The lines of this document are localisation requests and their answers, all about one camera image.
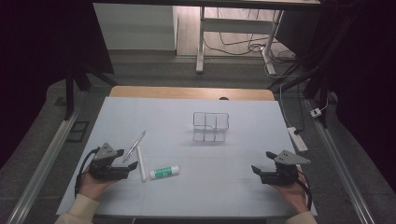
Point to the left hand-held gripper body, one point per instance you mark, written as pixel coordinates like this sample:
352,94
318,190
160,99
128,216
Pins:
104,163

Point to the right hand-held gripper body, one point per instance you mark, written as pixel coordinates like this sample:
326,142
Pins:
285,172

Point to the white pen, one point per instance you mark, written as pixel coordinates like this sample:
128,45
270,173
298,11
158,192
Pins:
142,165

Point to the green and white glue stick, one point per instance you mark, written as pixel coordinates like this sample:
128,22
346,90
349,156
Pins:
164,172

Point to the clear acrylic organizer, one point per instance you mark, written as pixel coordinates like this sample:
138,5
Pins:
211,127

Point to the person's right hand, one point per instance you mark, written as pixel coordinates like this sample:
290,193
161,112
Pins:
292,194

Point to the person's left hand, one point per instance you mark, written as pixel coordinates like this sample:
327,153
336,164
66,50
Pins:
91,186

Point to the white power strip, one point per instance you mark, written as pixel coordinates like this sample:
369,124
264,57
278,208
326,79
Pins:
298,140

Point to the small white adapter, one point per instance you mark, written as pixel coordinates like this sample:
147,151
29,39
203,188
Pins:
316,113

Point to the black stand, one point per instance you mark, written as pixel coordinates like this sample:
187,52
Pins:
314,84
69,93

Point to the wooden table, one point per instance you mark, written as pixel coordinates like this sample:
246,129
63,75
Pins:
174,92

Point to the black curtain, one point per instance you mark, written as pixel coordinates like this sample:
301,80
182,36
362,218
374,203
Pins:
361,77
37,46

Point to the black rectangular floor frame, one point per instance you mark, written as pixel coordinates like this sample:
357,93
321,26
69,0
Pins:
77,132

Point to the metal floor rail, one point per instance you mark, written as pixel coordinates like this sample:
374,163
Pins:
342,168
43,168

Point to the white desk frame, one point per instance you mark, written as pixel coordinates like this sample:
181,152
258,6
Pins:
236,25

